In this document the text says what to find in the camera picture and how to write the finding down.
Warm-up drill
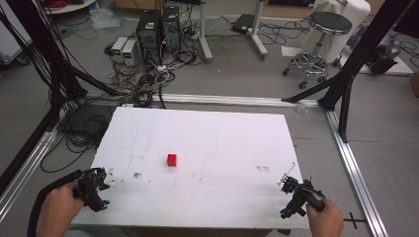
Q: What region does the black sleeved cable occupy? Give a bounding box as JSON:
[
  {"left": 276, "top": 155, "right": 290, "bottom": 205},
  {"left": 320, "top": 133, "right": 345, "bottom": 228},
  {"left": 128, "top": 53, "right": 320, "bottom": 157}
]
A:
[{"left": 27, "top": 169, "right": 84, "bottom": 237}]

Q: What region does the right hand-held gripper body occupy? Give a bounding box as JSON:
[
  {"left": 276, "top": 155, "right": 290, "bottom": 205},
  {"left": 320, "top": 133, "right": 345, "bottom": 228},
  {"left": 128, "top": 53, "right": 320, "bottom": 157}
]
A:
[{"left": 280, "top": 176, "right": 327, "bottom": 220}]

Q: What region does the person's left hand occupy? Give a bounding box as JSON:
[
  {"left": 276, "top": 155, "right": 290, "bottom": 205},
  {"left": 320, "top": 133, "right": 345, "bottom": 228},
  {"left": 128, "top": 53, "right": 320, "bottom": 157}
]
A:
[{"left": 37, "top": 182, "right": 85, "bottom": 237}]

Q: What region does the white bench power supply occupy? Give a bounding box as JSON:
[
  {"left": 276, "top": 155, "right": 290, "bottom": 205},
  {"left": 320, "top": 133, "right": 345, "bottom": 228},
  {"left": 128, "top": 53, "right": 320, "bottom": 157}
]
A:
[
  {"left": 122, "top": 39, "right": 138, "bottom": 68},
  {"left": 111, "top": 36, "right": 128, "bottom": 64}
]

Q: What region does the clear plastic bag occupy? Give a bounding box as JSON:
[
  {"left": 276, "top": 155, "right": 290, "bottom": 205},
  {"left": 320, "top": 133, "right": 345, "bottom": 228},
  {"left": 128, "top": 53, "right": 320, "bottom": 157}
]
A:
[{"left": 88, "top": 7, "right": 126, "bottom": 32}]

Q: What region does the flat black box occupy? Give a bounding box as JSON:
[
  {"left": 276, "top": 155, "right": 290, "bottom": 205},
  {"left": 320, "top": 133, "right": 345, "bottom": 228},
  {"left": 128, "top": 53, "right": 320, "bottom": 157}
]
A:
[{"left": 230, "top": 13, "right": 257, "bottom": 36}]

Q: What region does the black frame strut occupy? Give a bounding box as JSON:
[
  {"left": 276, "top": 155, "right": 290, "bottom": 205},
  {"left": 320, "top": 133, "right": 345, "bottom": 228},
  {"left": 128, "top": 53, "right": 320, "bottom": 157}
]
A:
[
  {"left": 0, "top": 0, "right": 127, "bottom": 196},
  {"left": 281, "top": 0, "right": 416, "bottom": 143}
]

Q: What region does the black round stool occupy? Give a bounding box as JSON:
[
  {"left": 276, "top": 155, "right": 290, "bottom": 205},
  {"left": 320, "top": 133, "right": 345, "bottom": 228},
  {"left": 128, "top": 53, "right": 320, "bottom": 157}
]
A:
[{"left": 282, "top": 11, "right": 354, "bottom": 91}]

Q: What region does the white stand leg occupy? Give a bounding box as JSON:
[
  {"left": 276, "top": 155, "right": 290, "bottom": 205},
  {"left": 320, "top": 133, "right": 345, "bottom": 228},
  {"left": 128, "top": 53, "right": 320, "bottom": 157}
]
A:
[
  {"left": 247, "top": 0, "right": 270, "bottom": 61},
  {"left": 198, "top": 0, "right": 214, "bottom": 64}
]

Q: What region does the tangle of black cables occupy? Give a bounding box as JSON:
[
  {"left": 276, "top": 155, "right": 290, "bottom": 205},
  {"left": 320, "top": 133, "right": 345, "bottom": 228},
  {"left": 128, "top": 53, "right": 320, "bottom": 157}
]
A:
[{"left": 40, "top": 48, "right": 206, "bottom": 174}]

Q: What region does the round white table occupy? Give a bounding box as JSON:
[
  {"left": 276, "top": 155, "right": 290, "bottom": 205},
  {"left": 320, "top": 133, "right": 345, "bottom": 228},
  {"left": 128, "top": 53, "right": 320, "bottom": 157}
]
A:
[{"left": 42, "top": 0, "right": 98, "bottom": 16}]

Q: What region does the black computer tower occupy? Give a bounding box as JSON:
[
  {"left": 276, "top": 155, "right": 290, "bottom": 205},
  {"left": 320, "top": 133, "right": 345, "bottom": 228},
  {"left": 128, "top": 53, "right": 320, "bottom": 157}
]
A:
[
  {"left": 135, "top": 9, "right": 163, "bottom": 66},
  {"left": 160, "top": 5, "right": 182, "bottom": 55}
]

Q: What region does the aluminium floor rail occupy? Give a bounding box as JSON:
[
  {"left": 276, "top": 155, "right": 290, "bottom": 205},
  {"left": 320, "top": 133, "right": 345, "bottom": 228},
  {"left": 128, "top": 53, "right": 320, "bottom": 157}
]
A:
[
  {"left": 83, "top": 93, "right": 321, "bottom": 109},
  {"left": 324, "top": 109, "right": 390, "bottom": 237},
  {"left": 0, "top": 127, "right": 59, "bottom": 222}
]

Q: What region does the person's right hand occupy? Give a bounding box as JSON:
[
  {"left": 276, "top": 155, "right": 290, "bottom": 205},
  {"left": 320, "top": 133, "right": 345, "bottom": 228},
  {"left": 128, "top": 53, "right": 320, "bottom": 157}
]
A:
[{"left": 304, "top": 197, "right": 345, "bottom": 237}]

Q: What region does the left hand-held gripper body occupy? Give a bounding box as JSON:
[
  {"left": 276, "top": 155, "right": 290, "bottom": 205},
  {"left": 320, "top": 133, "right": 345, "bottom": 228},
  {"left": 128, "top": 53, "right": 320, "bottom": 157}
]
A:
[{"left": 72, "top": 167, "right": 112, "bottom": 213}]

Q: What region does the black device on floor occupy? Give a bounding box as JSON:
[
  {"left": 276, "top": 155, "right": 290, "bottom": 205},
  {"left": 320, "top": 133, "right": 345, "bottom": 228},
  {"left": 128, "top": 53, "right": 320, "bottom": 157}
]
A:
[{"left": 365, "top": 36, "right": 403, "bottom": 76}]

